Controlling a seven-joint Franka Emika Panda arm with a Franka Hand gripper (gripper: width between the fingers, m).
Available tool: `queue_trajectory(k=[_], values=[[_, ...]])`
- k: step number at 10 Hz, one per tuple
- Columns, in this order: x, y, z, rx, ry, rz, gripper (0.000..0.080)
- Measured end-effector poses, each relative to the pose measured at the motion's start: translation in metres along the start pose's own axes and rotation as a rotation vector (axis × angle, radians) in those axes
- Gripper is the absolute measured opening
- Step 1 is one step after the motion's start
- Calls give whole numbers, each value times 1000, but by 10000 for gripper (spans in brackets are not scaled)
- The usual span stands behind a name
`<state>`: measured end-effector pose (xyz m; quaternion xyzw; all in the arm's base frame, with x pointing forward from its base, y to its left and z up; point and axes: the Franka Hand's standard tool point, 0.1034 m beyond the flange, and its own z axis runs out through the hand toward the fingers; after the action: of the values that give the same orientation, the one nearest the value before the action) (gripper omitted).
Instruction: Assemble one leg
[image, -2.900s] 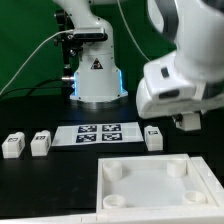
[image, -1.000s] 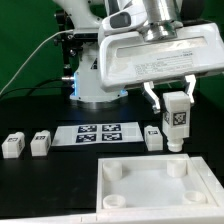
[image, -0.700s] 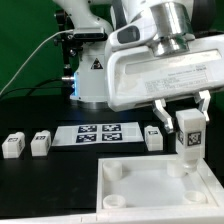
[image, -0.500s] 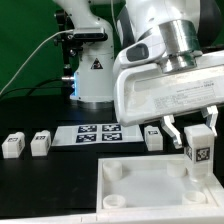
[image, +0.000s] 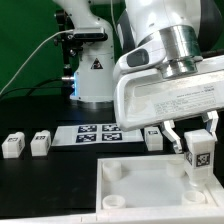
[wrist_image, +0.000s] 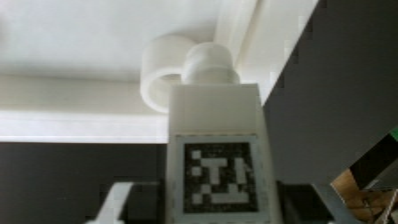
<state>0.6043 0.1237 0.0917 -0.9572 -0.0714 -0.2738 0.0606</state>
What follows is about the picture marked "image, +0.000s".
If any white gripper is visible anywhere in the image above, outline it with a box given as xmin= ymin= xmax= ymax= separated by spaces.
xmin=114 ymin=55 xmax=224 ymax=154

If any white square tabletop part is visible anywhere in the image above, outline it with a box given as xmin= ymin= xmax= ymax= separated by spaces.
xmin=96 ymin=155 xmax=224 ymax=214

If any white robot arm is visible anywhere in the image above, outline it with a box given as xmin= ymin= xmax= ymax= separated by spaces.
xmin=54 ymin=0 xmax=224 ymax=152

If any white sheet with markers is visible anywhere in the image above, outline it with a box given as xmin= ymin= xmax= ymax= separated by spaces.
xmin=52 ymin=123 xmax=143 ymax=146

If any white L-shaped corner fence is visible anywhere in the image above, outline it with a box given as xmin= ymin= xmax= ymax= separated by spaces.
xmin=0 ymin=176 xmax=224 ymax=224

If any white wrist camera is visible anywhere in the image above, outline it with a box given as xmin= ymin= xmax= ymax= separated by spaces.
xmin=113 ymin=40 xmax=166 ymax=81

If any white cable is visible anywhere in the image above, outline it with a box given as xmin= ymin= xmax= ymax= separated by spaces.
xmin=0 ymin=29 xmax=75 ymax=96

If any black cable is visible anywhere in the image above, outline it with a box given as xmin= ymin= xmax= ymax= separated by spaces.
xmin=0 ymin=78 xmax=73 ymax=101

